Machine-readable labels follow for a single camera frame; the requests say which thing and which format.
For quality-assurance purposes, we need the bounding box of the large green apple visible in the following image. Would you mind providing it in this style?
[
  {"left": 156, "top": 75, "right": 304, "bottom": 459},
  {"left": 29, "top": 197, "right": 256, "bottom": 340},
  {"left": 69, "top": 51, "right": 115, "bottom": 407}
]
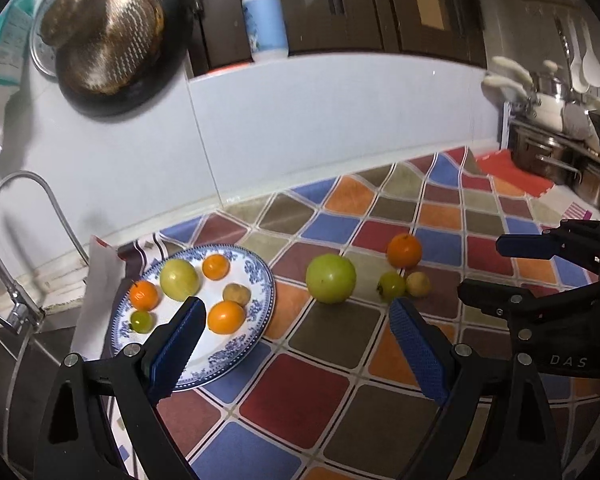
[{"left": 160, "top": 258, "right": 201, "bottom": 302}]

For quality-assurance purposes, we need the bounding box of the white pump soap bottle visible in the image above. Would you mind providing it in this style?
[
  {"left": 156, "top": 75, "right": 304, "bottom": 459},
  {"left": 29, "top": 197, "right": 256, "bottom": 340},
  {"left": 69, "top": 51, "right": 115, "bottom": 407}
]
[{"left": 241, "top": 0, "right": 289, "bottom": 61}]

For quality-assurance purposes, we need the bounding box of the steel kitchen sink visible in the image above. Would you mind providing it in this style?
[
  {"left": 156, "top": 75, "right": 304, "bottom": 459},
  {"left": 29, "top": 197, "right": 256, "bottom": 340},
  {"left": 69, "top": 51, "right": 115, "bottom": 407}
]
[{"left": 0, "top": 327, "right": 88, "bottom": 466}]

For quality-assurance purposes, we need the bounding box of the black frying pan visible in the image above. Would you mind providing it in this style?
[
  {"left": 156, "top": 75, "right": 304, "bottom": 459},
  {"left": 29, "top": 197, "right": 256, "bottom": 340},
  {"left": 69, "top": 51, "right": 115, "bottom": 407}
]
[{"left": 55, "top": 0, "right": 194, "bottom": 118}]

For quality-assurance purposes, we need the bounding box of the red mat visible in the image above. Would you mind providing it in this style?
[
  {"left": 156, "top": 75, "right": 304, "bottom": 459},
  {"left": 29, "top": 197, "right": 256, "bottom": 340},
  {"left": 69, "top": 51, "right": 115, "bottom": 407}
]
[{"left": 475, "top": 150, "right": 557, "bottom": 202}]

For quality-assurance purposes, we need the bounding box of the perforated golden colander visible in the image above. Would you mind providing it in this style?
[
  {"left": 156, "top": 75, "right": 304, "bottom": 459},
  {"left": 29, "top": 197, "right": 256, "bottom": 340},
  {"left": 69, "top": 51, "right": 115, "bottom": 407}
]
[{"left": 62, "top": 0, "right": 167, "bottom": 97}]

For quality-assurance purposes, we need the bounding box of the steel cooking pot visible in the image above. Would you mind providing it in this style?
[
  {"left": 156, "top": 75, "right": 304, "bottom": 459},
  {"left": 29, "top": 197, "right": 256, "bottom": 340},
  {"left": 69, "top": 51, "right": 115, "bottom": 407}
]
[
  {"left": 510, "top": 122, "right": 582, "bottom": 186},
  {"left": 575, "top": 155, "right": 600, "bottom": 212}
]

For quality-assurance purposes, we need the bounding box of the pink striped cloth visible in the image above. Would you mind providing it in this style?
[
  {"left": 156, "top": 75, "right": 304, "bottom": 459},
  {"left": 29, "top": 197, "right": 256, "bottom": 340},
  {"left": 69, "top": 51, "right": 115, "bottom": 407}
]
[{"left": 561, "top": 200, "right": 594, "bottom": 222}]

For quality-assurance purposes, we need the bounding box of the dark wooden window frame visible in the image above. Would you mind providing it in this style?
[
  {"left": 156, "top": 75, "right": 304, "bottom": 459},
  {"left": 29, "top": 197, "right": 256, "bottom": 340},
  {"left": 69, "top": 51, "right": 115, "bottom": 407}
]
[{"left": 177, "top": 0, "right": 489, "bottom": 79}]

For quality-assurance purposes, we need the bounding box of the blue patterned white plate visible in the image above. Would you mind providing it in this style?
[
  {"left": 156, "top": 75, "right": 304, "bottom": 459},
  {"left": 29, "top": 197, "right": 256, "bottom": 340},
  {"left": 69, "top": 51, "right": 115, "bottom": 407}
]
[{"left": 109, "top": 243, "right": 277, "bottom": 392}]

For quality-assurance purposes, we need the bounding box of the thin gooseneck faucet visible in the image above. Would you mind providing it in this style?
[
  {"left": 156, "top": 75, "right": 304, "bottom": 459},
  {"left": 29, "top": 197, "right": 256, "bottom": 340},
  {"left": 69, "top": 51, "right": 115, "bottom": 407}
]
[{"left": 0, "top": 171, "right": 91, "bottom": 267}]

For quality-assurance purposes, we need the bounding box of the colourful diamond pattern mat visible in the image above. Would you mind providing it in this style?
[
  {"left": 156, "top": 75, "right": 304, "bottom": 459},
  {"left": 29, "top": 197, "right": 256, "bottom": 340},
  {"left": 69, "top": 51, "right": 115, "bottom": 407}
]
[{"left": 75, "top": 146, "right": 600, "bottom": 480}]

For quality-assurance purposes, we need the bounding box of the white pot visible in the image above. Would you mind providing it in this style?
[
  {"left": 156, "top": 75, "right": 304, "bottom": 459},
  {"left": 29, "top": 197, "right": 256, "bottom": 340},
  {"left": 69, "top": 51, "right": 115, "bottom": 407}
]
[{"left": 525, "top": 92, "right": 569, "bottom": 131}]

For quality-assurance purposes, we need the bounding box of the steel pot with lid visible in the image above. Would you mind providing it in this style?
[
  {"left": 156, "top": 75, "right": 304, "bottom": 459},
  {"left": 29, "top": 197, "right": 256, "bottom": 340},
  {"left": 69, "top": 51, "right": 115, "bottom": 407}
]
[{"left": 530, "top": 60, "right": 574, "bottom": 97}]

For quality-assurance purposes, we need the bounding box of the small yellow fruit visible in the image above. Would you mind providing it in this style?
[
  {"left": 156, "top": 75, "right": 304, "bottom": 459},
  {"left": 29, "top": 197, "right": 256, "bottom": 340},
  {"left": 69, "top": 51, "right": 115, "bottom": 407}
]
[
  {"left": 405, "top": 271, "right": 431, "bottom": 297},
  {"left": 223, "top": 283, "right": 252, "bottom": 307}
]

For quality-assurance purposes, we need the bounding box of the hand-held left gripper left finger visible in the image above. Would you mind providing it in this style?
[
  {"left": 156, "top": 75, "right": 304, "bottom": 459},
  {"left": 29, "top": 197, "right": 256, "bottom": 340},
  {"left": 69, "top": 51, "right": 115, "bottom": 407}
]
[{"left": 32, "top": 296, "right": 208, "bottom": 480}]

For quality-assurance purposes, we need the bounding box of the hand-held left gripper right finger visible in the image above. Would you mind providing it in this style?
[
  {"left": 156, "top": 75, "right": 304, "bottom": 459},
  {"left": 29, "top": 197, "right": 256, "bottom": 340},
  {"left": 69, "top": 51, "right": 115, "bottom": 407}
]
[{"left": 389, "top": 297, "right": 563, "bottom": 480}]

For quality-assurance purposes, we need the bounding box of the chrome kitchen faucet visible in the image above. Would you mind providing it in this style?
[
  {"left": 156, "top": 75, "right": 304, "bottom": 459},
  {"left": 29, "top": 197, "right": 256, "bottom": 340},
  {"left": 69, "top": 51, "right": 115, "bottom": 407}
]
[{"left": 0, "top": 225, "right": 47, "bottom": 337}]

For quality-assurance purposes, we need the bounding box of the small brass saucepan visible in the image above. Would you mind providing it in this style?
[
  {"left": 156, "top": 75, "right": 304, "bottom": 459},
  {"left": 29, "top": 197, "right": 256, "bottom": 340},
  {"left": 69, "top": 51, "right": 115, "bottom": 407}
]
[{"left": 39, "top": 0, "right": 109, "bottom": 49}]

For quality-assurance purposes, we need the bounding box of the round steel steamer tray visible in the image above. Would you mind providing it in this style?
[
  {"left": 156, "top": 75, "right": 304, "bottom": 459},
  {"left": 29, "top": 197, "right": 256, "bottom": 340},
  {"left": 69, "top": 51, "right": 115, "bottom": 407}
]
[{"left": 30, "top": 0, "right": 183, "bottom": 78}]

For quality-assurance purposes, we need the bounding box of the orange tangerine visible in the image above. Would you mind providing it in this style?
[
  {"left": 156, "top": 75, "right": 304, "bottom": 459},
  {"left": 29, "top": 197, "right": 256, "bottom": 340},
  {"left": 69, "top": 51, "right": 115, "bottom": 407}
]
[
  {"left": 207, "top": 300, "right": 246, "bottom": 335},
  {"left": 386, "top": 233, "right": 423, "bottom": 269},
  {"left": 129, "top": 280, "right": 160, "bottom": 311},
  {"left": 202, "top": 254, "right": 231, "bottom": 281}
]

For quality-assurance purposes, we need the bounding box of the small green fruit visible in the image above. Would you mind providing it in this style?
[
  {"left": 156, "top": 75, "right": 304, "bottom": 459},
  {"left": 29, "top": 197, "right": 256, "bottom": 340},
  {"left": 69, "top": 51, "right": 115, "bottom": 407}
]
[
  {"left": 377, "top": 271, "right": 407, "bottom": 301},
  {"left": 130, "top": 310, "right": 155, "bottom": 334}
]

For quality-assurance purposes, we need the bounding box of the green paper towel pack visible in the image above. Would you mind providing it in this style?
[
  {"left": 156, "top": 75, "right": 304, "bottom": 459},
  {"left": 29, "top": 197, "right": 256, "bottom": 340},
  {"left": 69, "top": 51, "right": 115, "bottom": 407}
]
[{"left": 0, "top": 0, "right": 37, "bottom": 172}]

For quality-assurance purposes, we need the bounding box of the white pan handle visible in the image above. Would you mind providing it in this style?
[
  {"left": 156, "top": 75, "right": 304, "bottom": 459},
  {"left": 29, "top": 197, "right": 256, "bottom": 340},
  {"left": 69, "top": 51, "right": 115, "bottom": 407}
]
[
  {"left": 481, "top": 75, "right": 529, "bottom": 107},
  {"left": 490, "top": 56, "right": 534, "bottom": 88}
]

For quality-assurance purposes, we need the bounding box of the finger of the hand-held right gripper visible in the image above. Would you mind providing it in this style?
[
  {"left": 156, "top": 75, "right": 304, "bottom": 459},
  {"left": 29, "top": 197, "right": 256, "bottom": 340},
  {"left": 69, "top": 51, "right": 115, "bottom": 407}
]
[
  {"left": 496, "top": 219, "right": 600, "bottom": 283},
  {"left": 457, "top": 280, "right": 533, "bottom": 333}
]

